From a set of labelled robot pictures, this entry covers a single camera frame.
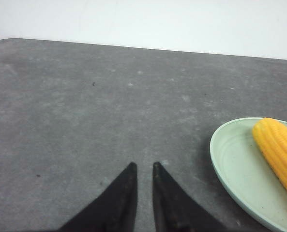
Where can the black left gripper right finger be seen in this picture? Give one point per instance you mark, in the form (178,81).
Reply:
(174,210)

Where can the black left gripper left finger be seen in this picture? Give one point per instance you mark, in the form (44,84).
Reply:
(112,211)

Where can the yellow corn cob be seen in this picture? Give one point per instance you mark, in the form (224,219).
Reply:
(270,136)

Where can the light green plate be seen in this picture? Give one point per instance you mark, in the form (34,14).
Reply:
(245,174)

